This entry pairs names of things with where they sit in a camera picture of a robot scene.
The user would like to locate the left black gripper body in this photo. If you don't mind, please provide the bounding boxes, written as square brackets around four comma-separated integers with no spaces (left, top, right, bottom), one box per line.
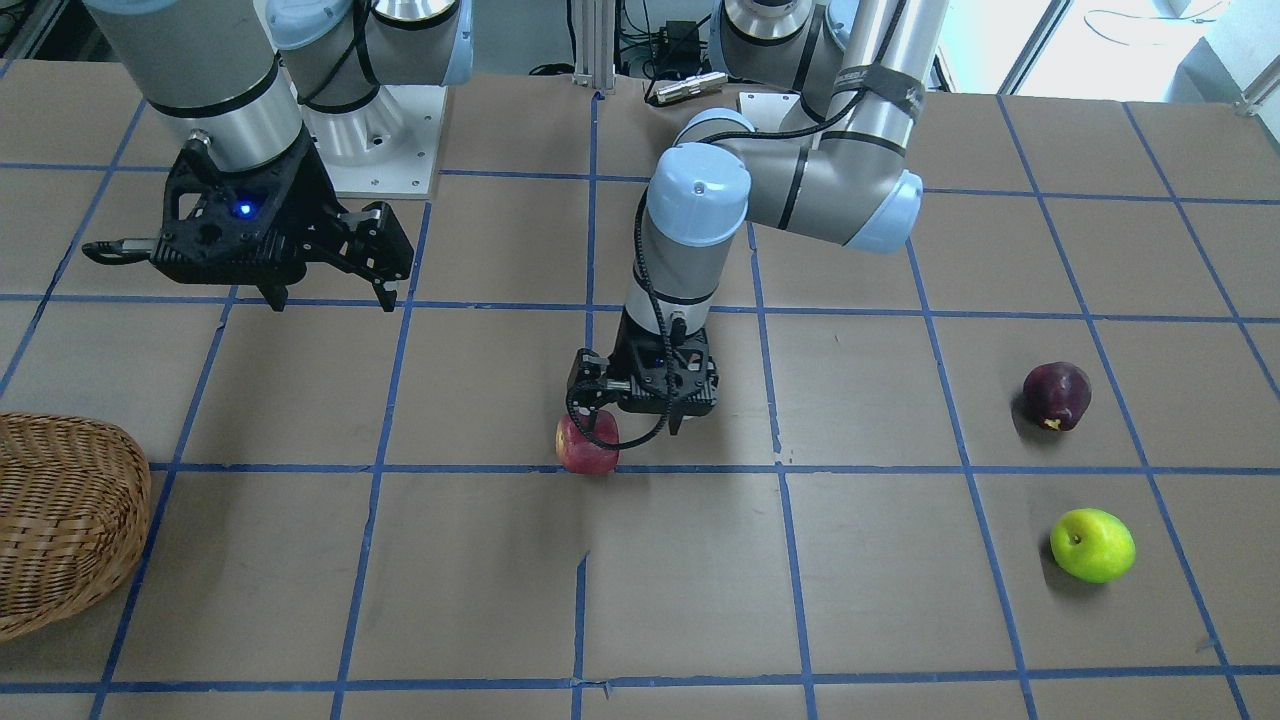
[567,313,719,419]

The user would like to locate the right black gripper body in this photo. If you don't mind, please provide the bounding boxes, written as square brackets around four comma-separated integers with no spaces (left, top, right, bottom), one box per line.
[150,135,346,286]

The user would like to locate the dark red apple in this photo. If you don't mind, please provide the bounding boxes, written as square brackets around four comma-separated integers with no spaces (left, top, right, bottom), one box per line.
[1021,361,1093,432]

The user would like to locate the green apple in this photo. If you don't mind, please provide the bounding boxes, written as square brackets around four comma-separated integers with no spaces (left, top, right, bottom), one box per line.
[1050,509,1137,584]

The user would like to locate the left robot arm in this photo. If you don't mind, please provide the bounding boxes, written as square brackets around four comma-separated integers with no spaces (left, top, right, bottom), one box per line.
[558,1,947,450]

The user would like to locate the wicker basket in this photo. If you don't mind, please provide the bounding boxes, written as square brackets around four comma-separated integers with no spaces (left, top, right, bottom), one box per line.
[1,413,152,642]

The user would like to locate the silver connector plug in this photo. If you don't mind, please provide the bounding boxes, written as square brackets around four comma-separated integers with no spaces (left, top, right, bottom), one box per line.
[645,70,730,108]

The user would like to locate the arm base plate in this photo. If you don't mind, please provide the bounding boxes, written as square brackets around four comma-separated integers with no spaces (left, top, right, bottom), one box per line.
[300,85,449,201]
[737,90,826,135]

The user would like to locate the aluminium frame post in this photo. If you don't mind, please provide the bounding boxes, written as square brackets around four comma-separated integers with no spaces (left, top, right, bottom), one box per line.
[570,1,618,97]

